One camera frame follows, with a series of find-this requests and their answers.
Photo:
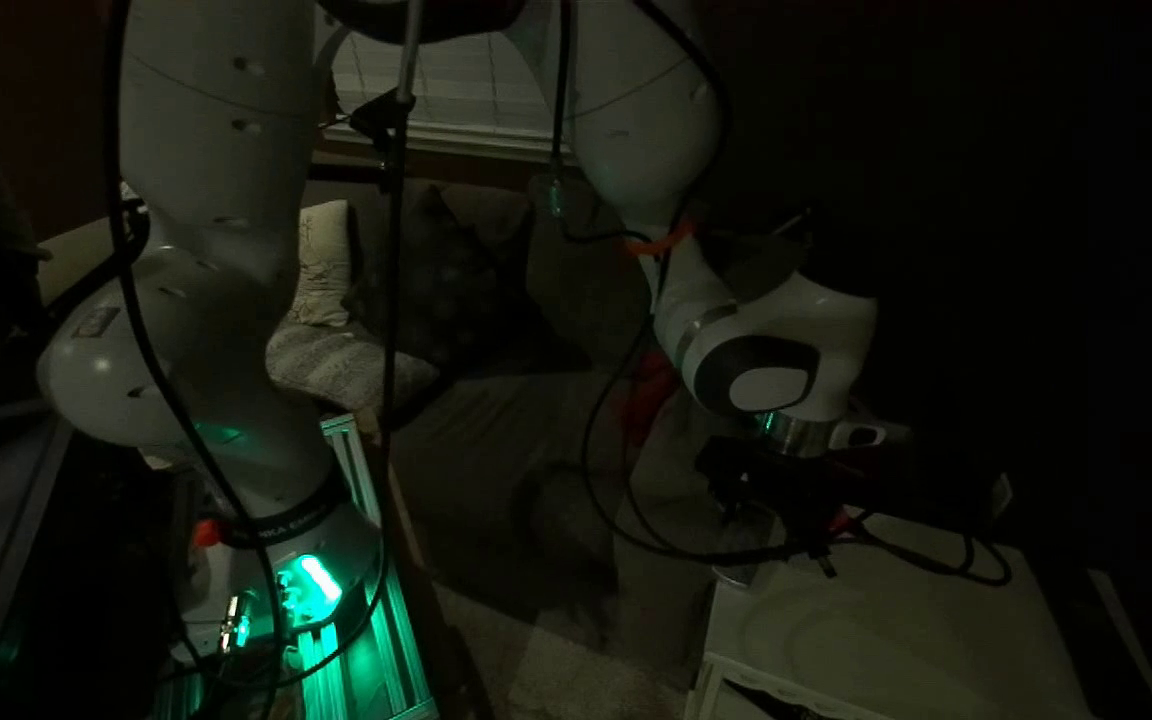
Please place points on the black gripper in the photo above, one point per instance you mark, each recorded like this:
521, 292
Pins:
776, 483

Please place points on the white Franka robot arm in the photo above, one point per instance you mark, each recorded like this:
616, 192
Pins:
202, 132

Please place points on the white carved side table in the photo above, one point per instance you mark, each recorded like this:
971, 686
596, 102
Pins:
899, 642

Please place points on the gray sofa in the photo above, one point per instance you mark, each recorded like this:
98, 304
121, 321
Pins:
498, 454

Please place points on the orange tape strip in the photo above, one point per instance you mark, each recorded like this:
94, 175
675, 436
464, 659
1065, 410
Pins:
657, 246

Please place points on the dark patterned pillow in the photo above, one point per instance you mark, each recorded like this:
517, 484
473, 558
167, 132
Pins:
448, 281

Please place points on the white pillow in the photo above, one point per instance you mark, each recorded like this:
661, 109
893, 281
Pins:
320, 345

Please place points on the small red cap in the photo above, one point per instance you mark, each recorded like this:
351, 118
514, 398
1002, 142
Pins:
208, 533

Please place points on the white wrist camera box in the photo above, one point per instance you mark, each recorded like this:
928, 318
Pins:
869, 432

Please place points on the green lit robot mount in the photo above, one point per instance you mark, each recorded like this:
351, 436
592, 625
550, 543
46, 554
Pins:
339, 667

